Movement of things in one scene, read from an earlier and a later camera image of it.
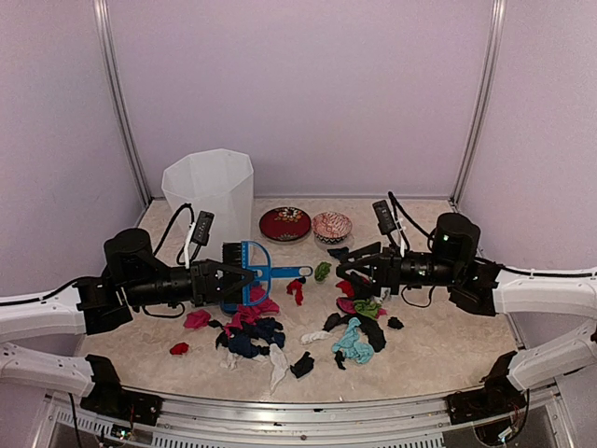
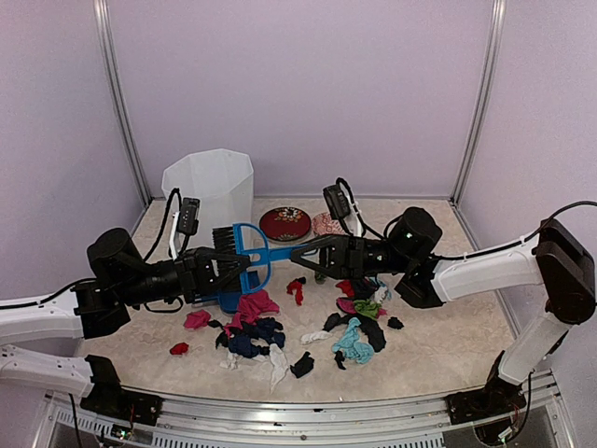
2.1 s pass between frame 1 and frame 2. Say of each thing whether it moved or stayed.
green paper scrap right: stayed
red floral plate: stayed
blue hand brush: moved
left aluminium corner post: stayed
